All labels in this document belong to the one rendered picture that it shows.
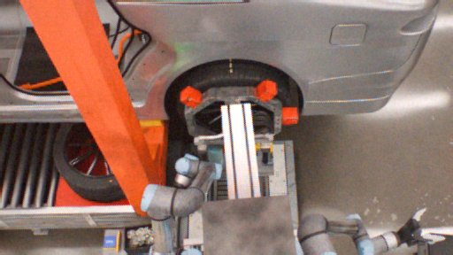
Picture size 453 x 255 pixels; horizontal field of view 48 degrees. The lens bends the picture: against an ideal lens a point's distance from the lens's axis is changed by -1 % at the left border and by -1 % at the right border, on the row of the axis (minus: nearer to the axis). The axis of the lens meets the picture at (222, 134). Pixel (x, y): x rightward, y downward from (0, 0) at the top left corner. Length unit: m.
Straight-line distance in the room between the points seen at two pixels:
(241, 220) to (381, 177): 2.48
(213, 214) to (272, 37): 1.25
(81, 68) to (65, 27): 0.22
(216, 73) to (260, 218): 1.43
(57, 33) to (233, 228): 0.84
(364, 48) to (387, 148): 1.44
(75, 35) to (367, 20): 1.35
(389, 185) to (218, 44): 1.82
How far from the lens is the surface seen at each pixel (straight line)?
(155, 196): 2.15
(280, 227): 1.44
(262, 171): 3.57
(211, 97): 2.74
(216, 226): 1.44
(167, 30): 2.47
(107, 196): 3.38
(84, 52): 1.81
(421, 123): 4.13
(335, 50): 2.63
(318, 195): 3.70
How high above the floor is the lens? 3.38
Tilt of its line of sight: 60 degrees down
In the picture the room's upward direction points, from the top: 6 degrees counter-clockwise
